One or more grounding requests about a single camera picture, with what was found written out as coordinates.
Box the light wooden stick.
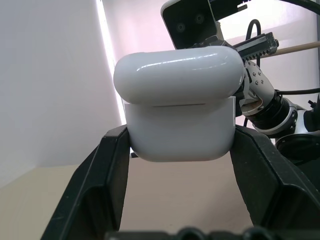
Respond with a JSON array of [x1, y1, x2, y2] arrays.
[[274, 41, 320, 55]]

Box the dark robot torso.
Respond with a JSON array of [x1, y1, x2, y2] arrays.
[[274, 133, 320, 166]]

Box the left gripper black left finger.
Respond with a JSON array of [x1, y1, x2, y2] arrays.
[[37, 125, 131, 240]]

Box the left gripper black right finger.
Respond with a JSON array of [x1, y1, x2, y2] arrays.
[[229, 124, 320, 240]]

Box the right robot arm with camera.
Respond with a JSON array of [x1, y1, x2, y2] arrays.
[[246, 0, 320, 96]]

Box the white earbud case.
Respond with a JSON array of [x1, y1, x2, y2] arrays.
[[113, 45, 246, 163]]

